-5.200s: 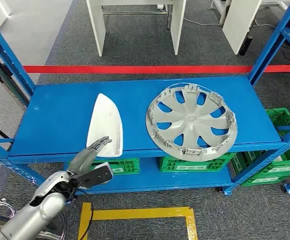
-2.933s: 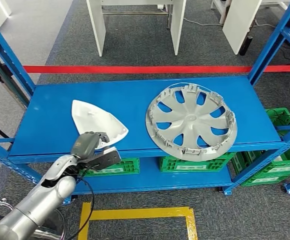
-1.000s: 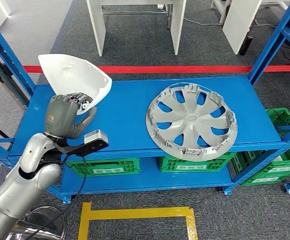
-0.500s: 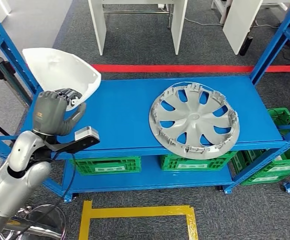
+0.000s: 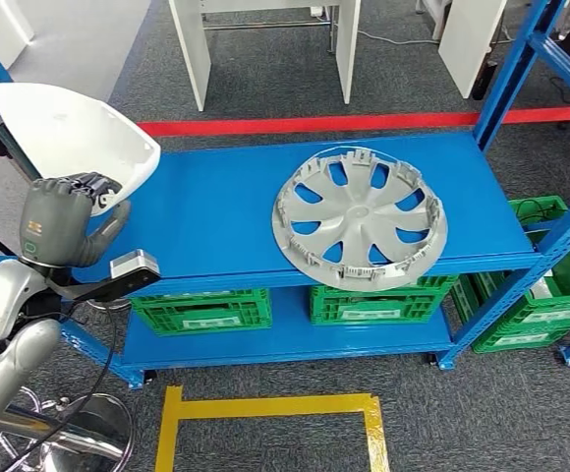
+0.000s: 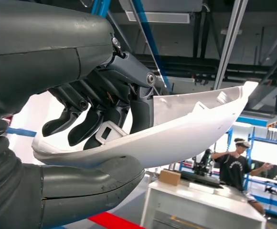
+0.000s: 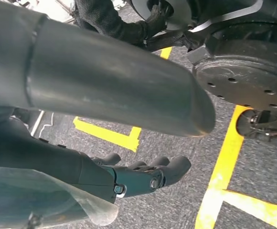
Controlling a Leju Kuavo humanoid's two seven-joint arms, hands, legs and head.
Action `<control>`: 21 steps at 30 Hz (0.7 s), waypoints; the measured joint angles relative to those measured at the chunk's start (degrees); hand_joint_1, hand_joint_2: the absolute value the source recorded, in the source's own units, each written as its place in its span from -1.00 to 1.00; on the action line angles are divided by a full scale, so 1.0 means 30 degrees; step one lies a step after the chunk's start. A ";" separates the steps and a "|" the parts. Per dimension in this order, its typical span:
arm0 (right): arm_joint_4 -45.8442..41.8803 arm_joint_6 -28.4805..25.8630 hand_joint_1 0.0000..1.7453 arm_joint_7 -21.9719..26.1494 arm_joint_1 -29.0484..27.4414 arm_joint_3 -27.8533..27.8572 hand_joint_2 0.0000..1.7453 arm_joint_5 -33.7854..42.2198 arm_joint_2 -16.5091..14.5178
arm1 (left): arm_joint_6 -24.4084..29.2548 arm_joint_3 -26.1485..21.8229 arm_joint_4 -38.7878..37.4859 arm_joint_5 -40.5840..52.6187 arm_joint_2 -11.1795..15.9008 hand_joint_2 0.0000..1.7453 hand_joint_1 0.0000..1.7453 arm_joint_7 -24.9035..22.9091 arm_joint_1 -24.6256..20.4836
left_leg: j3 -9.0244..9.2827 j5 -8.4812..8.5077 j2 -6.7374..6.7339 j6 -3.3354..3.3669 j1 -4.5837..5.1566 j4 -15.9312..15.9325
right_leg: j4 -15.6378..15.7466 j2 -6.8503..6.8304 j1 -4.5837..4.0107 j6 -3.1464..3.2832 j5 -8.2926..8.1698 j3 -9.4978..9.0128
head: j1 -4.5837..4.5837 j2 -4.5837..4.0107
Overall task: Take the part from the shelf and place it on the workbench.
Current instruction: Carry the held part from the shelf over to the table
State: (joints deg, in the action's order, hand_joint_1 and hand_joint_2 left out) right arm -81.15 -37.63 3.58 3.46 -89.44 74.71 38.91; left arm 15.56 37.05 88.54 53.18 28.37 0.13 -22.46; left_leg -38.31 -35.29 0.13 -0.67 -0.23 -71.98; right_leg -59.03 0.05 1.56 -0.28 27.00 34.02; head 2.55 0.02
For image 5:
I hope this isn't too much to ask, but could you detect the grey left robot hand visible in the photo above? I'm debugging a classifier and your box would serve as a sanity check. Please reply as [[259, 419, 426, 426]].
[[18, 172, 133, 269]]

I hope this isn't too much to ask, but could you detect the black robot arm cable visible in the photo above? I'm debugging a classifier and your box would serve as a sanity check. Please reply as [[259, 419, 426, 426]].
[[0, 304, 119, 472]]

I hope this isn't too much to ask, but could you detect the black cable in crate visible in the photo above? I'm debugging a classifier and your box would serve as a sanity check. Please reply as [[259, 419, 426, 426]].
[[515, 198, 553, 226]]

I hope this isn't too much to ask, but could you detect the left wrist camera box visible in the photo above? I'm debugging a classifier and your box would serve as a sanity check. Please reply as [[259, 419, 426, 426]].
[[44, 248, 162, 305]]

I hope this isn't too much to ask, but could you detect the white desk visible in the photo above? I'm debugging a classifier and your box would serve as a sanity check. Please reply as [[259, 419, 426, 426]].
[[415, 0, 509, 99], [168, 0, 362, 112]]

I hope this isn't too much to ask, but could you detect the white cabinet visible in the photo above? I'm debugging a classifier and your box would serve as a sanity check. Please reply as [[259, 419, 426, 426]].
[[0, 0, 35, 70]]

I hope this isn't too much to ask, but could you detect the white floor cable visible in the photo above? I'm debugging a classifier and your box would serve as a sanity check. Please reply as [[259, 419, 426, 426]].
[[356, 29, 441, 47]]

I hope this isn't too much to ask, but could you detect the white plastic shell part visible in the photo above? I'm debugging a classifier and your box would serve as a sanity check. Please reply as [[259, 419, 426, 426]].
[[0, 83, 162, 218]]

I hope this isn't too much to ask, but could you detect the black power adapter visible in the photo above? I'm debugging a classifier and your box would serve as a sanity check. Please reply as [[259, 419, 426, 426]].
[[471, 61, 497, 102]]

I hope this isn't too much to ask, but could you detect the grey wheel hubcap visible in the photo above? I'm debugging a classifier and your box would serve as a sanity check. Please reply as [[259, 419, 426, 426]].
[[271, 147, 449, 293]]

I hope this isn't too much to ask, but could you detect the small white item in crate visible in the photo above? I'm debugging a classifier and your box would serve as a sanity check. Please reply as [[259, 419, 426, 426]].
[[529, 271, 555, 302]]

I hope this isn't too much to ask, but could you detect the red barrier belt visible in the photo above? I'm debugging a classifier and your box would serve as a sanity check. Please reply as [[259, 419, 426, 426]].
[[138, 105, 570, 140]]

